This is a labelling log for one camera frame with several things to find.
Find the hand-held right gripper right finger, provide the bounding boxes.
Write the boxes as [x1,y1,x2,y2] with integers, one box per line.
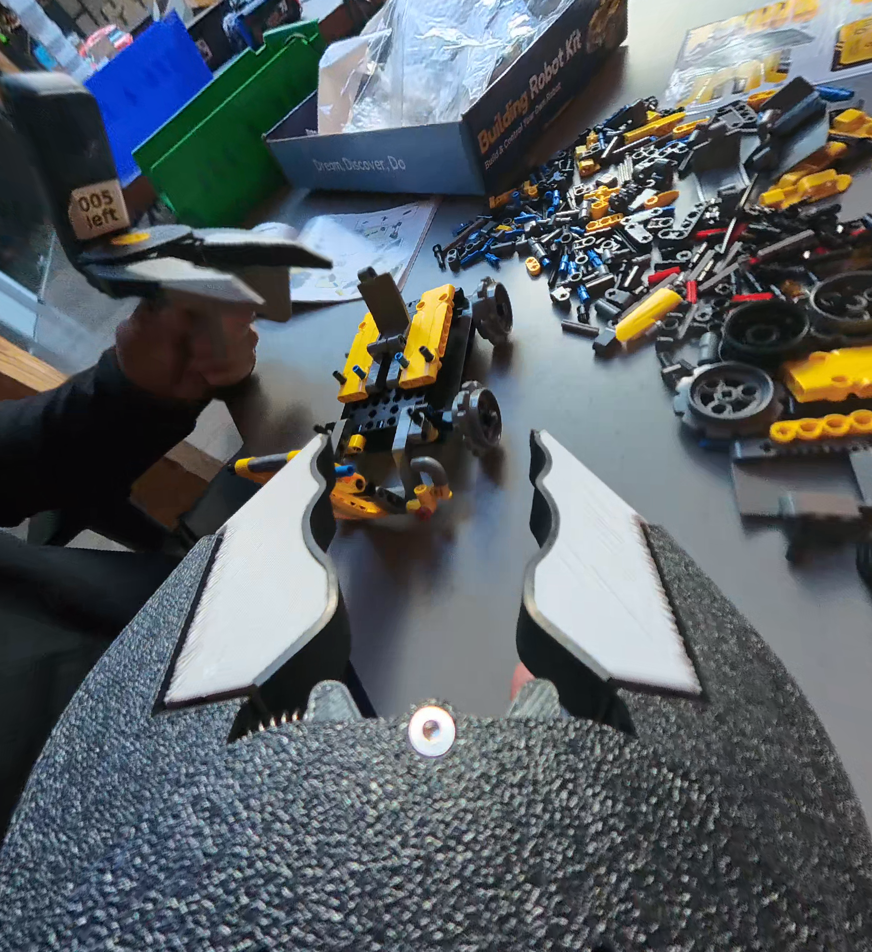
[516,430,704,696]

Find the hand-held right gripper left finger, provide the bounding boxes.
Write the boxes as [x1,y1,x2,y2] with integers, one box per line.
[162,435,351,708]

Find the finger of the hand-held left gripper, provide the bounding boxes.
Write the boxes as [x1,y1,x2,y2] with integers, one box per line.
[196,225,334,270]
[137,262,293,324]

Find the black yellow toy block vehicle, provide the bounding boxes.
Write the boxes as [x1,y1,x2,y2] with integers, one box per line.
[233,268,515,522]

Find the pile of building block parts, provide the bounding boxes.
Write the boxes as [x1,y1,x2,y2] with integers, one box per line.
[432,74,872,589]

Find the grey desk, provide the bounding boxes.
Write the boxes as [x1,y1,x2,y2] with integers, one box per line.
[213,0,872,819]

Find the person's left hand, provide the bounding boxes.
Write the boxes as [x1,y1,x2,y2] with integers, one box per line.
[115,299,260,404]

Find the instruction booklet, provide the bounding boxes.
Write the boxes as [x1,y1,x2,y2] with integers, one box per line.
[291,197,440,302]

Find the blue plastic bin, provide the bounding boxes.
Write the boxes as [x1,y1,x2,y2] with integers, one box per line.
[82,11,214,183]

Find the green plastic bin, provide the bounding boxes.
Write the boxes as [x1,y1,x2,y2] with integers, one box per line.
[132,21,329,228]

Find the blue cardboard kit box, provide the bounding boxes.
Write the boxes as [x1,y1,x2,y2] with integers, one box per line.
[265,0,630,196]

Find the crumpled clear plastic bags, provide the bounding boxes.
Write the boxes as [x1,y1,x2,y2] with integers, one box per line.
[317,0,578,135]

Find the wooden post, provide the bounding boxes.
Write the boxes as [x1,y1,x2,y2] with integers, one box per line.
[0,311,217,529]

